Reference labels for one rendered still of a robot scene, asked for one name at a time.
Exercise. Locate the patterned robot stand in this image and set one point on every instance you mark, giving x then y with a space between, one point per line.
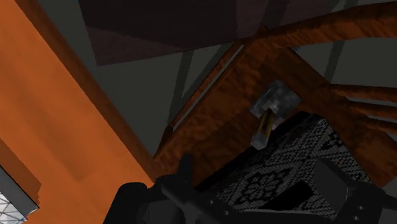
294 155

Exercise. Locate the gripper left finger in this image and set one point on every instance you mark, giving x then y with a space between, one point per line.
189 198

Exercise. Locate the orange wooden panel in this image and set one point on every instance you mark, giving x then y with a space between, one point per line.
62 124

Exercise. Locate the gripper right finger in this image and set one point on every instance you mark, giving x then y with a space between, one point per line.
335 183

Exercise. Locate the dark purple upholstered furniture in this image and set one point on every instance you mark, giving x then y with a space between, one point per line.
161 24

